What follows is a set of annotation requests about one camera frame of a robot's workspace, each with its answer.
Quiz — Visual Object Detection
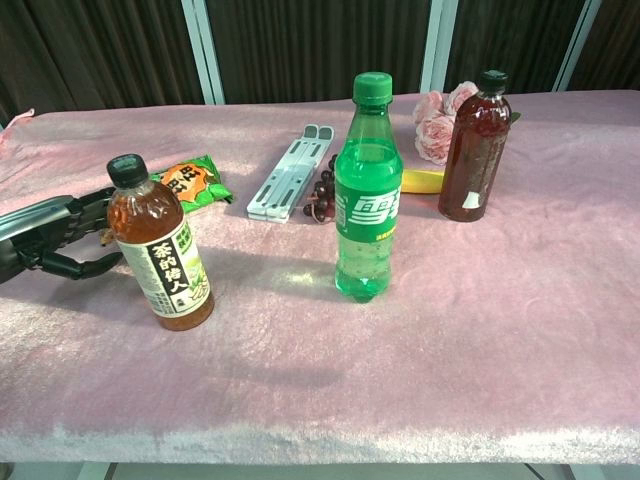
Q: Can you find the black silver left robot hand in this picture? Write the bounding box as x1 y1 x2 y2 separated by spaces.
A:
0 185 124 286

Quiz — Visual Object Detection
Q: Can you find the labelled amber tea bottle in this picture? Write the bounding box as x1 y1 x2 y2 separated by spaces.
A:
105 153 216 332

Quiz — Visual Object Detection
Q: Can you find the unlabelled red drink bottle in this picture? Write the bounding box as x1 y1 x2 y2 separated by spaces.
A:
437 69 513 224

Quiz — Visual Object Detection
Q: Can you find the green orange snack bag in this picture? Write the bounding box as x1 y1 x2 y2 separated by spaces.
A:
149 155 235 216

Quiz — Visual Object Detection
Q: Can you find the white folding laptop stand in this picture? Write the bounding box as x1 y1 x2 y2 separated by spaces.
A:
245 124 336 224

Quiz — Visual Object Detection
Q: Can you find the purple grape bunch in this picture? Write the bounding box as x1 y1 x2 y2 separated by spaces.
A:
302 154 340 226

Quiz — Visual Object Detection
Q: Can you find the dark brown curtain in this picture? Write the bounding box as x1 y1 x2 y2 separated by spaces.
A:
0 0 640 126

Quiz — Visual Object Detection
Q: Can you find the green Sprite soda bottle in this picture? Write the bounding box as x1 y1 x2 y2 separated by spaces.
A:
333 71 405 304

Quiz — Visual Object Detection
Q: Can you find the yellow banana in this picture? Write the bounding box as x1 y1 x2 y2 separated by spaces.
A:
401 168 445 195

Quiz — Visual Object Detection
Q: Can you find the pink artificial rose bouquet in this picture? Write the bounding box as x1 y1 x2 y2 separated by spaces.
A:
412 80 521 166

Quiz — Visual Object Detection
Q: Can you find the pale blue window post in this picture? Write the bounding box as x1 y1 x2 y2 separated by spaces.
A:
419 0 459 94
180 0 226 106
552 0 604 93

